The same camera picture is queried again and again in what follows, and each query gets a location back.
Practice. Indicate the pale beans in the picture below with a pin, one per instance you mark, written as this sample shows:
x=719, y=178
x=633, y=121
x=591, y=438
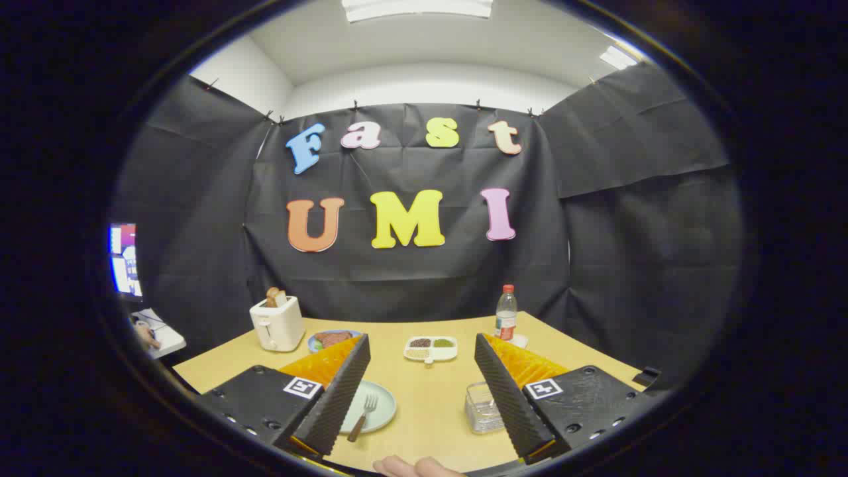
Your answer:
x=417, y=353

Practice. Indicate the small ceiling light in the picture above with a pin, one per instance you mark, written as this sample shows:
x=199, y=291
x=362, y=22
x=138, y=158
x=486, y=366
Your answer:
x=617, y=57

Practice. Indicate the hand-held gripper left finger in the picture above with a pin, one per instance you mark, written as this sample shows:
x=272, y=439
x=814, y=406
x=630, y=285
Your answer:
x=334, y=404

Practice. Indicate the white toaster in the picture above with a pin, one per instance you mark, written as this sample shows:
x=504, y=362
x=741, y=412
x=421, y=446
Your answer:
x=279, y=328

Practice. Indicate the clear water bottle red cap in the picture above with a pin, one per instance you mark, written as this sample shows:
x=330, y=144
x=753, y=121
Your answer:
x=506, y=315

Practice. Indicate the computer monitor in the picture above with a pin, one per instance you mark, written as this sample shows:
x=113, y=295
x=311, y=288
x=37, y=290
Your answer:
x=126, y=262

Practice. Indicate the light green plate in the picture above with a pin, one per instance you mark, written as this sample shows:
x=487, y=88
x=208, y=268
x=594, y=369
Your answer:
x=383, y=411

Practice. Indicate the toasted bread slice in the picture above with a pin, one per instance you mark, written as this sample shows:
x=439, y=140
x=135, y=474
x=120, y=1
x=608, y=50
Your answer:
x=275, y=297

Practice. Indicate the black backdrop cloth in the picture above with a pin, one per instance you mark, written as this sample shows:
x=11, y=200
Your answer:
x=411, y=278

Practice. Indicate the brown steak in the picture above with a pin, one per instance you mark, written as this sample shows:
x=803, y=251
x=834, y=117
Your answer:
x=333, y=338

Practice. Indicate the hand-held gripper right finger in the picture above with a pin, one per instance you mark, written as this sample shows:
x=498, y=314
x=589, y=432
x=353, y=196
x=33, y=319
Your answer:
x=507, y=404

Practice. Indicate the white square coaster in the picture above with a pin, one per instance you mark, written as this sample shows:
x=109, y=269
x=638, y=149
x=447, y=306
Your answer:
x=521, y=342

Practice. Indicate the white side desk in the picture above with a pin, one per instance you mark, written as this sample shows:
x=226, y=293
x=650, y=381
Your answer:
x=169, y=338

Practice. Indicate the blue plate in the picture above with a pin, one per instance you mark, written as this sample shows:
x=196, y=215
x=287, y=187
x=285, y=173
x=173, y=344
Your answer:
x=315, y=343

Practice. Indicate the black table clamp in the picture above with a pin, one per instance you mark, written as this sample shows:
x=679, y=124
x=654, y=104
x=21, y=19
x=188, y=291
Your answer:
x=647, y=376

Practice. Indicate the long ceiling light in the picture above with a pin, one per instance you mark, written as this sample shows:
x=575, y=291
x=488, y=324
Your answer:
x=417, y=8

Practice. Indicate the white divided dish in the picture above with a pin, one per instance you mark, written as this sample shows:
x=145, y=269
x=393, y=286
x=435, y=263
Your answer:
x=430, y=356

